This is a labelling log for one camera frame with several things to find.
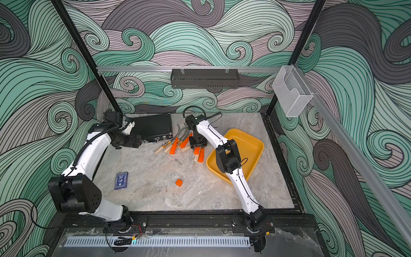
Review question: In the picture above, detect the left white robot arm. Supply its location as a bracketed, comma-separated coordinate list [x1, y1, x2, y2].
[48, 111, 141, 230]

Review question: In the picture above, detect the orange handle sickle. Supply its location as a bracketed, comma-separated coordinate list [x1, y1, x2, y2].
[180, 129, 192, 149]
[194, 147, 201, 155]
[169, 125, 187, 155]
[198, 148, 204, 163]

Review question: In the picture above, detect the wooden handle sickle with label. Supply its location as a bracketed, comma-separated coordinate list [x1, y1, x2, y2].
[155, 125, 180, 154]

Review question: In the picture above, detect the black ribbed storage case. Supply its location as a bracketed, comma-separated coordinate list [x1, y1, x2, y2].
[131, 114, 173, 142]

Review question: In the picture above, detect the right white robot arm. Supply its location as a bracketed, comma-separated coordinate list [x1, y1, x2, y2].
[183, 106, 265, 233]

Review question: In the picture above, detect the black wall shelf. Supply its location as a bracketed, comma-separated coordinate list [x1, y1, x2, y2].
[170, 69, 240, 90]

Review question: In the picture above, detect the white slotted cable duct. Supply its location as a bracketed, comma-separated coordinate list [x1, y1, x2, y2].
[63, 236, 251, 248]

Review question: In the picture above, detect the blue card pack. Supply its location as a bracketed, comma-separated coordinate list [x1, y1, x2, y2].
[114, 171, 128, 190]

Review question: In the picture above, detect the yellow plastic tray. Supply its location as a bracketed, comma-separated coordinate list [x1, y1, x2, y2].
[206, 128, 265, 185]

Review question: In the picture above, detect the clear acrylic wall holder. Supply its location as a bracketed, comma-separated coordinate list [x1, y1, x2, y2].
[273, 65, 313, 118]

